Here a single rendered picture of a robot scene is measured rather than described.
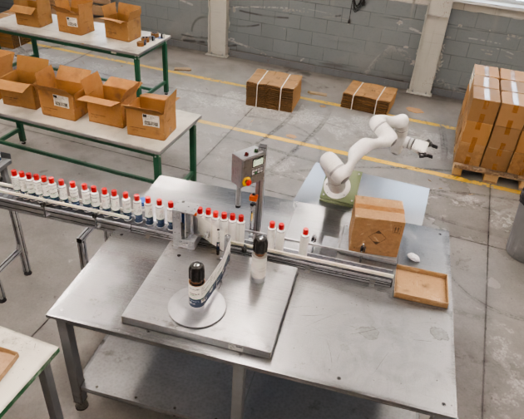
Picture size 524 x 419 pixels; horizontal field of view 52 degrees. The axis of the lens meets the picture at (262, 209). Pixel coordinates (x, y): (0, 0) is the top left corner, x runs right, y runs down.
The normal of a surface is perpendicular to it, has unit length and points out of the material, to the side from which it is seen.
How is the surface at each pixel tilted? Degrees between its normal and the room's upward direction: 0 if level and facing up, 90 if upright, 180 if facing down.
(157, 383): 1
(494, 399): 0
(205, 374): 1
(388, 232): 90
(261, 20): 90
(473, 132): 90
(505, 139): 90
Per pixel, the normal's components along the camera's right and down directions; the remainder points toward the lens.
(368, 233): -0.14, 0.56
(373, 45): -0.35, 0.52
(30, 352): 0.06, -0.82
